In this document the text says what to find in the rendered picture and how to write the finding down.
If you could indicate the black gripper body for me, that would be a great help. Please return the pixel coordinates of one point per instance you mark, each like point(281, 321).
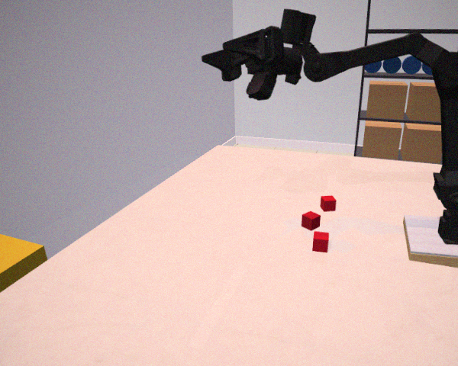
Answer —
point(275, 55)

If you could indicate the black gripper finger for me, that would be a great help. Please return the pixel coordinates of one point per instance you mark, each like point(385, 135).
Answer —
point(220, 60)
point(253, 45)

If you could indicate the red cube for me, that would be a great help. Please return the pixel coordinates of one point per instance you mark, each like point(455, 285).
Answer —
point(328, 203)
point(310, 221)
point(320, 241)

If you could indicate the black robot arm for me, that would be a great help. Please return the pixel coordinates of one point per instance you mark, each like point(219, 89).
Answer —
point(297, 27)

